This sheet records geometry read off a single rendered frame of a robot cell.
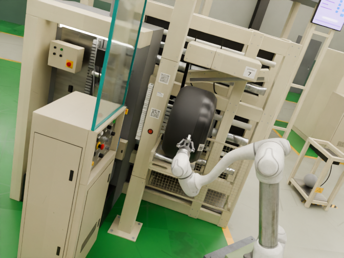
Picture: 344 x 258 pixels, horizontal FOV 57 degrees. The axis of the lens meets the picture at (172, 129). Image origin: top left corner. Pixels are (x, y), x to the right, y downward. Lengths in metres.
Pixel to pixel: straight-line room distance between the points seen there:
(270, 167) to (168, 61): 1.19
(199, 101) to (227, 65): 0.44
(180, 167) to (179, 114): 0.52
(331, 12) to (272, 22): 6.28
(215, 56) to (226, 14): 9.35
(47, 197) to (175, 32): 1.41
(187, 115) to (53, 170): 0.97
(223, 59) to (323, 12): 3.91
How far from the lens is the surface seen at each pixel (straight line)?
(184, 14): 2.34
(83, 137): 1.89
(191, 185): 1.98
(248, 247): 2.27
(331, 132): 6.91
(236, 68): 2.61
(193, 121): 2.26
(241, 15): 12.10
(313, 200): 4.78
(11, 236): 3.00
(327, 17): 6.39
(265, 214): 1.74
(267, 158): 1.55
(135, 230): 3.15
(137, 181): 2.78
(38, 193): 2.22
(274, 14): 12.54
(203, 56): 2.61
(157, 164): 2.54
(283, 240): 2.04
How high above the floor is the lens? 2.06
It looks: 22 degrees down
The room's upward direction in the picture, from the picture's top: 16 degrees clockwise
